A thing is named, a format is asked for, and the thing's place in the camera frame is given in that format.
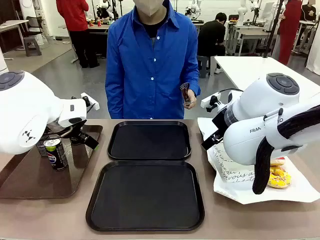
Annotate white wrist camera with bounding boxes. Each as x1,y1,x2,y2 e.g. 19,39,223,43
80,92,100,111
200,92,223,113

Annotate person in blue shirt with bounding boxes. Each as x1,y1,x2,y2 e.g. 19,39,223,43
104,0,202,120

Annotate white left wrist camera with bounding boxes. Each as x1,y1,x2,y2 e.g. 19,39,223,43
80,92,100,111

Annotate black tripod pole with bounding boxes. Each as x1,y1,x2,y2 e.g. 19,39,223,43
263,0,286,59

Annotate person in red sweater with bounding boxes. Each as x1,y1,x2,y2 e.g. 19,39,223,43
55,0,100,69

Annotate beige face mask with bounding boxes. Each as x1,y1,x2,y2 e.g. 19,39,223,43
133,0,168,18

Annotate person's right forearm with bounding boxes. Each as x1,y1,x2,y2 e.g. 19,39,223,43
104,72,125,120

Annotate black Pepsi can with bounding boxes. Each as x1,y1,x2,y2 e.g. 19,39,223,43
43,138,69,172

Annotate pink white frosted donut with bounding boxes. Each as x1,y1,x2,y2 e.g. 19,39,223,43
269,156,286,168

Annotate black office chair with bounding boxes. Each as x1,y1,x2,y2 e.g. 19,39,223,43
25,15,44,36

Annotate white side table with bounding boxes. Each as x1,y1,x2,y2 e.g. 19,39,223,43
214,55,320,101

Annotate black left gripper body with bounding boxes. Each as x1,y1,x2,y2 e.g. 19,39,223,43
67,120,88,145

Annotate person's left hand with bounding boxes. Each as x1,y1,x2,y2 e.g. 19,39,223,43
184,89,198,110

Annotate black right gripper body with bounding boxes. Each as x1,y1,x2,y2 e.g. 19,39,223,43
211,109,228,142

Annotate grey plastic stool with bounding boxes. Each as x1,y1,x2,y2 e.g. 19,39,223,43
23,36,43,57

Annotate black cable sleeve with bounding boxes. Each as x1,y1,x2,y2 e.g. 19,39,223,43
251,104,320,196

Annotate grey stool under seated person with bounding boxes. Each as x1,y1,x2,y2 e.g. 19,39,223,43
197,55,211,79

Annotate seated person in black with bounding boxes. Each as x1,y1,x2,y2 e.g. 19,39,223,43
197,12,228,58

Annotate black square tray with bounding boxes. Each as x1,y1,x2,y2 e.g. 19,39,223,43
106,120,192,161
85,160,206,232

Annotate yellow frosted donut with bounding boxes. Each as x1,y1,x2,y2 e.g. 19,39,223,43
266,166,292,189

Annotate brown plastic tray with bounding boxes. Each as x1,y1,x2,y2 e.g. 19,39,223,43
0,124,104,200

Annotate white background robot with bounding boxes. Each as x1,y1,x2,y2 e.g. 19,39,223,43
236,0,249,28
184,0,203,21

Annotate person's left forearm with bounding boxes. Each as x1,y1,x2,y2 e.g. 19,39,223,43
183,47,202,98

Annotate person in red dress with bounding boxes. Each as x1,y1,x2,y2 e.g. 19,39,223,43
271,0,304,66

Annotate dark metal tongs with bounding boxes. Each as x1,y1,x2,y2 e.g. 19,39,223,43
179,83,194,107

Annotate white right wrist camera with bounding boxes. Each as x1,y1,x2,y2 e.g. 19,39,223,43
200,92,223,113

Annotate white background work table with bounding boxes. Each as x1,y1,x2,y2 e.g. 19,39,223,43
225,20,279,57

